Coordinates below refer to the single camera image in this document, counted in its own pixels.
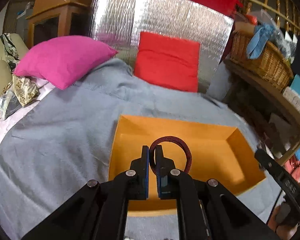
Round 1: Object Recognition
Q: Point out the white patterned box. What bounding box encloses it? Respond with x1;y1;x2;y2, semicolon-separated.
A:
282;87;300;113

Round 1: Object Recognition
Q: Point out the magenta pillow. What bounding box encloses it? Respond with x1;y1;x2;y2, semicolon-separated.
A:
13;35;117;90

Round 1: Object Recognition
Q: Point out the pink bed sheet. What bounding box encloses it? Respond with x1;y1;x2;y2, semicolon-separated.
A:
0;77;55;144

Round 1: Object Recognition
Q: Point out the silver insulation foil panel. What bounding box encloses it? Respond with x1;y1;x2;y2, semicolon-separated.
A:
88;0;234;93

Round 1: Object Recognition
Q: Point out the patterned beige cloth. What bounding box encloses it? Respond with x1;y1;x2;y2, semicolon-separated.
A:
0;75;40;120

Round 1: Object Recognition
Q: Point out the wooden cabinet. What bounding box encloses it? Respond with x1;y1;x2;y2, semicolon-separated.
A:
27;0;92;48

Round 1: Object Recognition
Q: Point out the grey blanket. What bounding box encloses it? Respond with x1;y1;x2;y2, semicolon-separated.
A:
0;57;283;240

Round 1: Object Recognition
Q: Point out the dark red braided bracelet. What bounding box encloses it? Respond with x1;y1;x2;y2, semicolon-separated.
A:
148;135;193;177

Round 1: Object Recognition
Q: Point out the wicker basket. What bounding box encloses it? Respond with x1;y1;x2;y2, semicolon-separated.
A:
230;31;294;91

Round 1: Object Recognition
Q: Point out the orange cardboard box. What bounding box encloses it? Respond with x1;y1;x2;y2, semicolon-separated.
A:
108;114;266;217

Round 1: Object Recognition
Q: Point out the right hand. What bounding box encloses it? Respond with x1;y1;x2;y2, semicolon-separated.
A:
268;206;298;240

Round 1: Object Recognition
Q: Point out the red square cushion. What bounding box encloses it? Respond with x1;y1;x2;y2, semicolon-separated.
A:
134;31;200;93

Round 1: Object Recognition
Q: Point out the blue cloth in basket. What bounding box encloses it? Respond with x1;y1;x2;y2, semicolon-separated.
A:
246;23;275;60

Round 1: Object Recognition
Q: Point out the wooden shelf table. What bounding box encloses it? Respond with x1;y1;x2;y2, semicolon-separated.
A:
224;60;300;166

